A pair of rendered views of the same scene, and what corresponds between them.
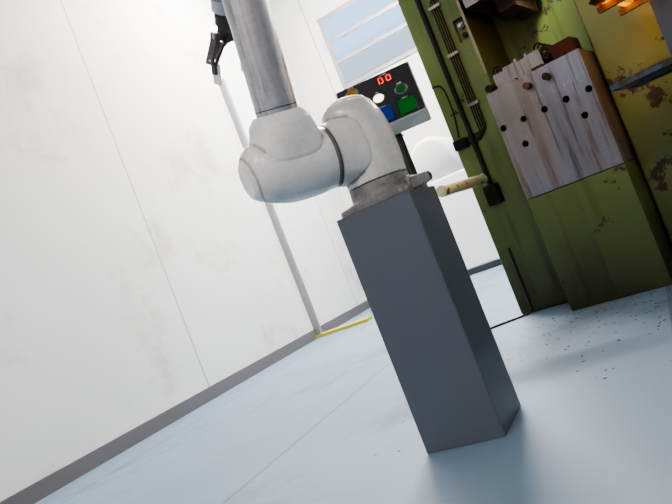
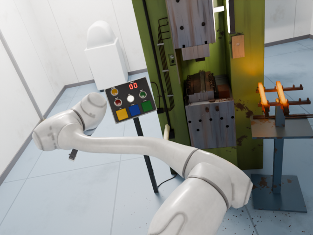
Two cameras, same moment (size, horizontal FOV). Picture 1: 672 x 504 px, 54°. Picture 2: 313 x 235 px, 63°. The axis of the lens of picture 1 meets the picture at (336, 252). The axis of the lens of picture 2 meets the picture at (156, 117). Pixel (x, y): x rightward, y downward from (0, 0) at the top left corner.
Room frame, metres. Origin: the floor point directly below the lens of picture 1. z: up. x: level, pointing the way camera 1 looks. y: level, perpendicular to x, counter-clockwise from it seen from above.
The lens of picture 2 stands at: (1.02, 0.13, 1.88)
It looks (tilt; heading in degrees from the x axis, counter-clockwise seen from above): 29 degrees down; 338
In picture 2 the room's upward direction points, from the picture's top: 13 degrees counter-clockwise
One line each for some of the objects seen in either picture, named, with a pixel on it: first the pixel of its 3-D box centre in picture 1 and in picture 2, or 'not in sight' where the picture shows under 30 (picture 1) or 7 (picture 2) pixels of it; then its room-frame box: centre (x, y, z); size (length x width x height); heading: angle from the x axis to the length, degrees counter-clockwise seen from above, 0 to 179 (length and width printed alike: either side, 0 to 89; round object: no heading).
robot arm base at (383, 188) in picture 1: (389, 189); not in sight; (1.62, -0.18, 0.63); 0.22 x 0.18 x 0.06; 63
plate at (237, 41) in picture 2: not in sight; (237, 46); (2.47, -1.25, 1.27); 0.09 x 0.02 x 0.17; 54
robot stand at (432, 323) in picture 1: (430, 315); not in sight; (1.63, -0.16, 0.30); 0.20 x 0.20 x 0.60; 63
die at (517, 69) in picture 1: (534, 70); (200, 85); (2.72, -1.04, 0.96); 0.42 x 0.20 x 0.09; 144
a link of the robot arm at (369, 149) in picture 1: (358, 141); not in sight; (1.62, -0.15, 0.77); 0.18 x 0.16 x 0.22; 112
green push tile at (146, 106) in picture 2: (407, 105); (146, 106); (2.67, -0.49, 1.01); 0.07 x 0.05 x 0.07; 79
